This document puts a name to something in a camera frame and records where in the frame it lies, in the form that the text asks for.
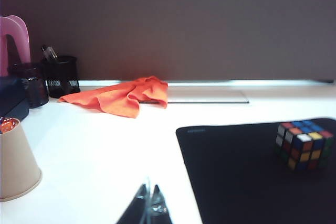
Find silver desk cable lid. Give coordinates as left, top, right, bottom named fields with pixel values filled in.
left=139, top=89, right=249, bottom=104

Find multicolour puzzle cube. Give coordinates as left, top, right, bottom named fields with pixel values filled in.
left=274, top=120, right=335, bottom=172

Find pink plastic file holder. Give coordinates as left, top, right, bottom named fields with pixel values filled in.
left=0, top=15, right=32, bottom=78

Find brown paper cup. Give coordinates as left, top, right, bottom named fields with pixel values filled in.
left=0, top=117, right=43, bottom=203

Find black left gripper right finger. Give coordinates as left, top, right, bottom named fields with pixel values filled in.
left=151, top=184, right=174, bottom=224

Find black mouse pad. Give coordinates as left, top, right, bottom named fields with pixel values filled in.
left=175, top=117, right=336, bottom=224

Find wide brown desk partition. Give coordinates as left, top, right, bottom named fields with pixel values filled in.
left=0, top=0, right=336, bottom=83

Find small colourful dice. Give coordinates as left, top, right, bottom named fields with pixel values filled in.
left=0, top=116, right=15, bottom=133

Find dark blue box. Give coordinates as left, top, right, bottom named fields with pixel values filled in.
left=0, top=76, right=30, bottom=122

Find orange cloth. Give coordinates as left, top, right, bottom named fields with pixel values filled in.
left=57, top=76, right=169, bottom=119

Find dark translucent cup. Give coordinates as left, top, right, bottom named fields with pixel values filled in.
left=7, top=62, right=50, bottom=109

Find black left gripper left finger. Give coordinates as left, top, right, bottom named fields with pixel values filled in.
left=115, top=182, right=151, bottom=224

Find black mesh pen holder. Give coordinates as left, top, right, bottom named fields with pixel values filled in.
left=41, top=55, right=81, bottom=99

